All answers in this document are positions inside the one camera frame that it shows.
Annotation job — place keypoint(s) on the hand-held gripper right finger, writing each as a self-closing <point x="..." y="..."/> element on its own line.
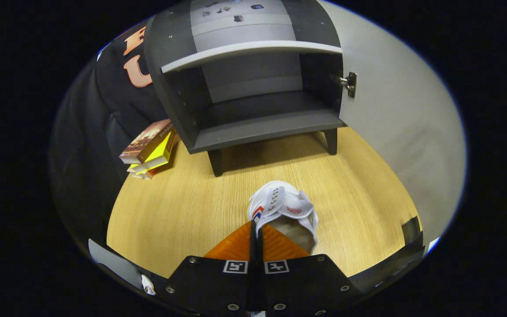
<point x="302" y="281"/>

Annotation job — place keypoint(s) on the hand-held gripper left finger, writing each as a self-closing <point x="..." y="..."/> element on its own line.
<point x="214" y="281"/>

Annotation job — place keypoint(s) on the white shoe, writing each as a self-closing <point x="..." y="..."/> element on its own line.
<point x="280" y="198"/>

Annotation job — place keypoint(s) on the dark grey shoe cabinet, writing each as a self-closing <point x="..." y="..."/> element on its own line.
<point x="262" y="127"/>

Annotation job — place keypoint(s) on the beige shoe cabinet door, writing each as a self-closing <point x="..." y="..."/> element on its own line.
<point x="403" y="110"/>

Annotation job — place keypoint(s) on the metal door hinge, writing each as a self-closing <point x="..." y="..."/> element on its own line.
<point x="351" y="83"/>

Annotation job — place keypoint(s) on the yellow book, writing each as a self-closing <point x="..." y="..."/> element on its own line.
<point x="159" y="156"/>

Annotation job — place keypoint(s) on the brown book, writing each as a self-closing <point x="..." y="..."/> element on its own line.
<point x="145" y="141"/>

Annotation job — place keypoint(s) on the black backdrop cloth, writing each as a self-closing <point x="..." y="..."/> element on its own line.
<point x="104" y="110"/>

